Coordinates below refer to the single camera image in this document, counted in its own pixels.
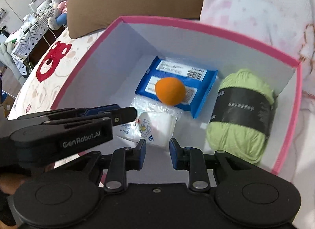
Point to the white tissue pack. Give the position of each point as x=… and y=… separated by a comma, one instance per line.
x=154, y=127

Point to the cluttered side table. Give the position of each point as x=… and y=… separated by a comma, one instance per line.
x=27, y=37

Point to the person's left hand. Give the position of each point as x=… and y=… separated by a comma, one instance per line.
x=13, y=176

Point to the pink checkered pillow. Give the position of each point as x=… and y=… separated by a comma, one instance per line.
x=287, y=25

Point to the orange makeup sponge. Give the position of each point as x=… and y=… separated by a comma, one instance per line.
x=170, y=91

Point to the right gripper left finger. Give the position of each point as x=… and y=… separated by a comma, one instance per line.
x=122, y=161

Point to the blue wipes packet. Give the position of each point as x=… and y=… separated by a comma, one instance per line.
x=197, y=81

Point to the grey plush rabbit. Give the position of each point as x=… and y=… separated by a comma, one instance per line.
x=59, y=17

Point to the green yarn ball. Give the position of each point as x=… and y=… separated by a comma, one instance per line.
x=243, y=113

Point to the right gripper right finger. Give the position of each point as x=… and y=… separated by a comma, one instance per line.
x=192, y=160

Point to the pink cardboard box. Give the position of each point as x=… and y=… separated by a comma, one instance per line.
x=112, y=68

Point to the white wardrobe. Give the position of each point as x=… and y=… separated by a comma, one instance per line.
x=14, y=12

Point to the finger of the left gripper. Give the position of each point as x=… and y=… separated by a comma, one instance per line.
x=57, y=114
x=117, y=114

